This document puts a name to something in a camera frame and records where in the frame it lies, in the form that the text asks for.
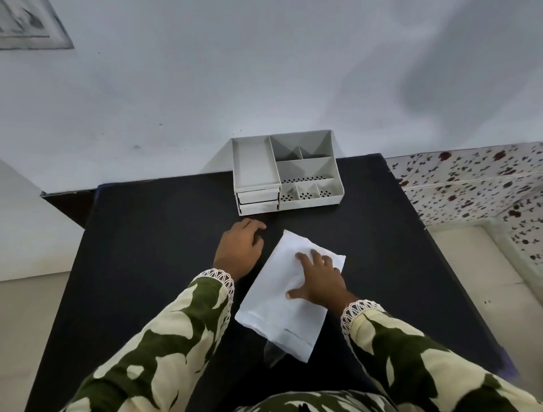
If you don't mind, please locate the white paper glove packet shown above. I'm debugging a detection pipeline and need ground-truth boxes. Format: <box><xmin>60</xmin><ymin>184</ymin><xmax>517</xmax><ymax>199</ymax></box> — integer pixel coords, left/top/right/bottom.
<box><xmin>234</xmin><ymin>229</ymin><xmax>347</xmax><ymax>364</ymax></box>

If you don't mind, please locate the camouflage patterned garment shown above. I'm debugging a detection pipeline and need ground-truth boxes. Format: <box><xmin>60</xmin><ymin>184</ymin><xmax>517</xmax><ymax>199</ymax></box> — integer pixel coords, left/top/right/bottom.
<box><xmin>234</xmin><ymin>390</ymin><xmax>398</xmax><ymax>412</ymax></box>

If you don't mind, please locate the person's right hand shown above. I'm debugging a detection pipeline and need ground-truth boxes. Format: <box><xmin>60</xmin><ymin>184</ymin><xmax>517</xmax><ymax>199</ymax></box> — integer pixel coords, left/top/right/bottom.
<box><xmin>285</xmin><ymin>249</ymin><xmax>360</xmax><ymax>317</ymax></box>

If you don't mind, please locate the person's right forearm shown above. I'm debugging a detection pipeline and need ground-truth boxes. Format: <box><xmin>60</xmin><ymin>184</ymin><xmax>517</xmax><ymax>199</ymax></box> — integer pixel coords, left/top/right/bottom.
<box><xmin>339</xmin><ymin>299</ymin><xmax>543</xmax><ymax>412</ymax></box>

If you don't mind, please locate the white plastic desk organizer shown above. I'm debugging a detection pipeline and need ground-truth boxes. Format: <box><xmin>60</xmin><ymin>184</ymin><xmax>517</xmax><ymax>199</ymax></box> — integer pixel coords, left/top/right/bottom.
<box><xmin>231</xmin><ymin>129</ymin><xmax>345</xmax><ymax>217</ymax></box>

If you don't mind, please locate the white wall switch plate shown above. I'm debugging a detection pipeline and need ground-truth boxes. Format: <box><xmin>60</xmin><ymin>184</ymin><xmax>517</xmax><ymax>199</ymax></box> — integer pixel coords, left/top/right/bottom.
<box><xmin>0</xmin><ymin>0</ymin><xmax>75</xmax><ymax>51</ymax></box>

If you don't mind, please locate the person's left hand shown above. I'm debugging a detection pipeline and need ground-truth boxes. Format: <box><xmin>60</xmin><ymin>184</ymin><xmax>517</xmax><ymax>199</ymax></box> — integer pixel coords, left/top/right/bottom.
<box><xmin>212</xmin><ymin>217</ymin><xmax>268</xmax><ymax>283</ymax></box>

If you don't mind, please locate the person's left forearm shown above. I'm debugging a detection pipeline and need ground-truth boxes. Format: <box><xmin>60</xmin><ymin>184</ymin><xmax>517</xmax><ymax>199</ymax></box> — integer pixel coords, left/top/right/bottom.
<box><xmin>61</xmin><ymin>268</ymin><xmax>236</xmax><ymax>412</ymax></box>

